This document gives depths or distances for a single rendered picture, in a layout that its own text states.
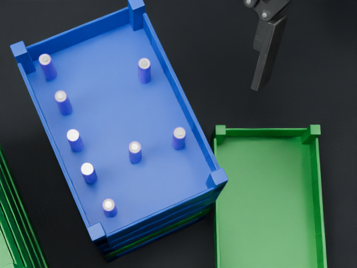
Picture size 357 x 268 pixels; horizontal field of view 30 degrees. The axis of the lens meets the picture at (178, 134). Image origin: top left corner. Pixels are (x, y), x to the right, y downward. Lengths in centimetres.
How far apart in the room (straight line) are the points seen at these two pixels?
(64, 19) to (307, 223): 64
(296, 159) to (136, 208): 47
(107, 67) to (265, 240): 49
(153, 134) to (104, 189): 11
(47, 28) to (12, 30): 7
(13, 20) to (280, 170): 62
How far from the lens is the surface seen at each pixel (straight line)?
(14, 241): 101
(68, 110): 99
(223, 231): 129
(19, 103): 137
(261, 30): 62
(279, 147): 134
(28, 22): 143
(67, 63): 103
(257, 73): 63
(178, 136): 93
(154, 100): 101
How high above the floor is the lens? 128
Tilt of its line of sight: 75 degrees down
